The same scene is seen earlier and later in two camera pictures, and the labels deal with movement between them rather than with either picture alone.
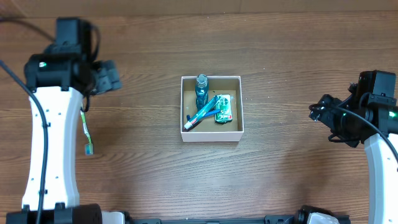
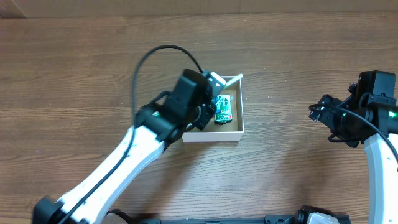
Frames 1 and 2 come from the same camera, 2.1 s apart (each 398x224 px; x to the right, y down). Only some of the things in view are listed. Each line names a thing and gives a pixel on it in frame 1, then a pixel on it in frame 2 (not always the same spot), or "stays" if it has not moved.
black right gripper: [325, 112] stays
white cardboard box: [208, 130] stays
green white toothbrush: [88, 147] → [237, 78]
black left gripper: [109, 78] → [204, 116]
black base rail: [268, 219] stays
